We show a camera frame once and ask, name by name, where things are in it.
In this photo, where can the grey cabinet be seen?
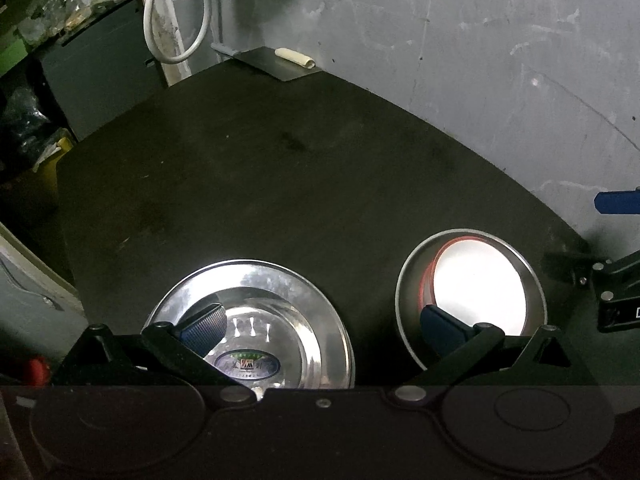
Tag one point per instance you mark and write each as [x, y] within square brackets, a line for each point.
[105, 75]

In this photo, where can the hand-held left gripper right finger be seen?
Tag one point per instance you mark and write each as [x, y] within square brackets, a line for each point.
[440, 327]

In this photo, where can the red object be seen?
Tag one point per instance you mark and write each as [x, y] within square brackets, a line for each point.
[37, 371]

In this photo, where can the white ceramic bowl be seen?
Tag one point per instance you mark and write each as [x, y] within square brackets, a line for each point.
[480, 285]

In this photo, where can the cluttered shelf goods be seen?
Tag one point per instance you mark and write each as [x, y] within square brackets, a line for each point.
[60, 0]

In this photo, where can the stainless steel plate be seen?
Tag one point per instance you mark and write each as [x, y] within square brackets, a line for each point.
[280, 285]

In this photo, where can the stainless steel bowl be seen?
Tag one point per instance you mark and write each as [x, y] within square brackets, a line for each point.
[407, 280]

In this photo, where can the cream cylindrical roll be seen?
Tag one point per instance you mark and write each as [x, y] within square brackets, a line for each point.
[295, 57]

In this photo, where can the pale door frame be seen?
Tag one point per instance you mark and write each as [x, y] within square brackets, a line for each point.
[30, 285]

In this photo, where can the green box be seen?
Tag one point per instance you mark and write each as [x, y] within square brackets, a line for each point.
[11, 60]

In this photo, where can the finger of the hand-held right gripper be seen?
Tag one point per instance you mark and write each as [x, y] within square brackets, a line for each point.
[565, 265]
[617, 202]

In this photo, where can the yellow bag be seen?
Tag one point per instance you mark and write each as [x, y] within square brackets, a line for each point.
[52, 165]

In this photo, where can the black plastic bag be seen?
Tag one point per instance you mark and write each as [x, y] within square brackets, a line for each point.
[25, 120]

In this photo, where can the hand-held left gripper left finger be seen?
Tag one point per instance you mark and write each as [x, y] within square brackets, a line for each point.
[205, 331]

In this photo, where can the steel cleaver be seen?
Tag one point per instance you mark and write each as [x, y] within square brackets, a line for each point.
[270, 62]

